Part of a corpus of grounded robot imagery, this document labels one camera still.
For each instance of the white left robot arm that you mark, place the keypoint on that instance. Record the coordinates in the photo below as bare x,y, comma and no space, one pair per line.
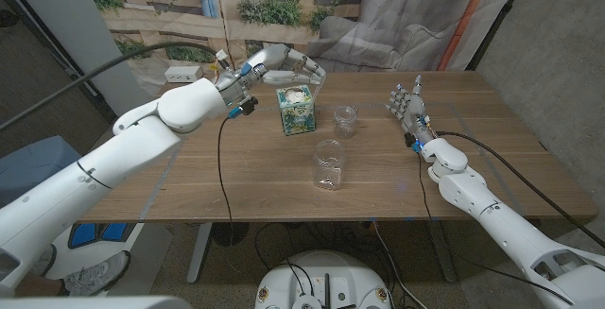
142,143

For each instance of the white robot torso base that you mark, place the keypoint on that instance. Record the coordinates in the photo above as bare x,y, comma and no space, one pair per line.
326,276

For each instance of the person's bare leg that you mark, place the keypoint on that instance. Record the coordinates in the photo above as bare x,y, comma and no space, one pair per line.
40,286

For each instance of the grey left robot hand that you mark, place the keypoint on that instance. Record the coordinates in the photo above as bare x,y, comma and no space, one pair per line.
271,63

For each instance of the printed fabric backdrop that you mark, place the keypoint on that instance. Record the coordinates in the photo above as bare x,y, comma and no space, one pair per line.
378,25

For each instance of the blue-grey ottoman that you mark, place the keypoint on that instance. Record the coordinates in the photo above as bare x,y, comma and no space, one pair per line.
28,167

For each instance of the teal floral tissue box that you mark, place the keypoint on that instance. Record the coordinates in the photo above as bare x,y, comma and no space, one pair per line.
297,115

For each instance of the white power strip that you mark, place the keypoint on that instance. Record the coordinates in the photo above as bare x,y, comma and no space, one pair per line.
183,74

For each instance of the small clear glass jar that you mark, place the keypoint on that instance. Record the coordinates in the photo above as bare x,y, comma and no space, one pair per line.
345,122

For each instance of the black round floor fan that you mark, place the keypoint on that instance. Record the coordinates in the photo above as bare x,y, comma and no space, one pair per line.
230,233

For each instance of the large clear plastic cup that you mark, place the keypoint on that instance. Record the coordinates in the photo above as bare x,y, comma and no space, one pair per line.
328,167

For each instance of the black backdrop stand pole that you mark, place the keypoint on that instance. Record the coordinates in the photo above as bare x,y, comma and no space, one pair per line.
497,21

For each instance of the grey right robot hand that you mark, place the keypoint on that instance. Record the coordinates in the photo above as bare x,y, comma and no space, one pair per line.
413,110

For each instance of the grey sneaker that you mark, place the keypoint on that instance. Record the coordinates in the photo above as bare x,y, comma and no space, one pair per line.
45,262
97,276

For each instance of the white table leg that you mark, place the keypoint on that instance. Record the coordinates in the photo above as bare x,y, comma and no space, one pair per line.
198,252

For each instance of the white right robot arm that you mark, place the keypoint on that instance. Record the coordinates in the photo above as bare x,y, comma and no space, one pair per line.
472,191

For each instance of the white robot chest edge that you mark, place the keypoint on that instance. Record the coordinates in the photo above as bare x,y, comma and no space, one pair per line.
94,303

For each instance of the grey table leg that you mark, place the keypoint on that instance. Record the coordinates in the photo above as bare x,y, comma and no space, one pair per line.
442,252

